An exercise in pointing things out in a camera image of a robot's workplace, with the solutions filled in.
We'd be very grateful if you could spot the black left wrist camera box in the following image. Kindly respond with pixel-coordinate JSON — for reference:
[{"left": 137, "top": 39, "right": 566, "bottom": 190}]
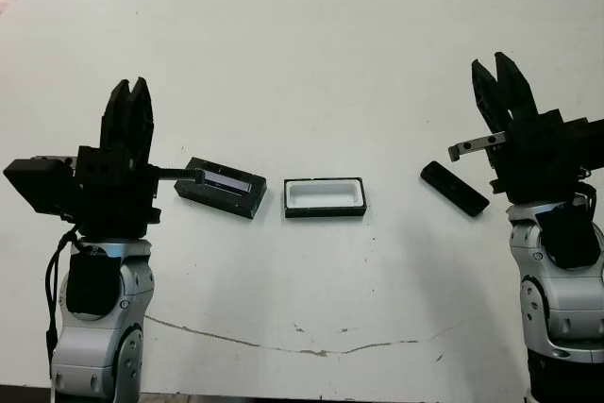
[{"left": 2, "top": 159, "right": 79, "bottom": 218}]

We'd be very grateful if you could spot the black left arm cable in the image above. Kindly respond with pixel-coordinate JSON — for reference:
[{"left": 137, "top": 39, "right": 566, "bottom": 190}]
[{"left": 43, "top": 227, "right": 80, "bottom": 376}]

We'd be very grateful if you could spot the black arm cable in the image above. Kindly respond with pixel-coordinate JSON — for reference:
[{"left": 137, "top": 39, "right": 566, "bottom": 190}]
[
  {"left": 571, "top": 169, "right": 604, "bottom": 218},
  {"left": 43, "top": 227, "right": 80, "bottom": 376}
]

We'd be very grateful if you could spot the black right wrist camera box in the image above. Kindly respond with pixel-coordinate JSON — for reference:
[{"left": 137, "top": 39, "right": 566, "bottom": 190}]
[{"left": 565, "top": 117, "right": 604, "bottom": 176}]

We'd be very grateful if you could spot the black box lid with window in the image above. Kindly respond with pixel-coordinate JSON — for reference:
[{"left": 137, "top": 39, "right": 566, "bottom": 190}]
[{"left": 173, "top": 156, "right": 269, "bottom": 220}]

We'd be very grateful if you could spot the slim black camera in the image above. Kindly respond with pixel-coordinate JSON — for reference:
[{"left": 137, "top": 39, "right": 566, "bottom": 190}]
[{"left": 419, "top": 160, "right": 491, "bottom": 219}]

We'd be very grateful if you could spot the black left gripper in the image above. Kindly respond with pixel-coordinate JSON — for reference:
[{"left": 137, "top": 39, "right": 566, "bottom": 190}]
[{"left": 30, "top": 76, "right": 208, "bottom": 238}]

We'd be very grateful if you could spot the black box base white insert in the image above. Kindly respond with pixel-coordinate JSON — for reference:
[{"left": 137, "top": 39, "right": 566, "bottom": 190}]
[{"left": 282, "top": 176, "right": 368, "bottom": 220}]

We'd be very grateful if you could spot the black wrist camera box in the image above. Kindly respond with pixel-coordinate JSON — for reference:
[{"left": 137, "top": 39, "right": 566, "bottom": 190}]
[
  {"left": 2, "top": 159, "right": 79, "bottom": 218},
  {"left": 565, "top": 117, "right": 604, "bottom": 176}
]

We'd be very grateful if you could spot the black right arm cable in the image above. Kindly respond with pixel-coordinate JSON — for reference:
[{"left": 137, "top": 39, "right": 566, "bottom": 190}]
[{"left": 571, "top": 169, "right": 604, "bottom": 218}]

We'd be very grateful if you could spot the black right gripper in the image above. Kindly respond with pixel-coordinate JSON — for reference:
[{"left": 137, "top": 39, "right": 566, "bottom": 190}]
[{"left": 447, "top": 50, "right": 591, "bottom": 207}]

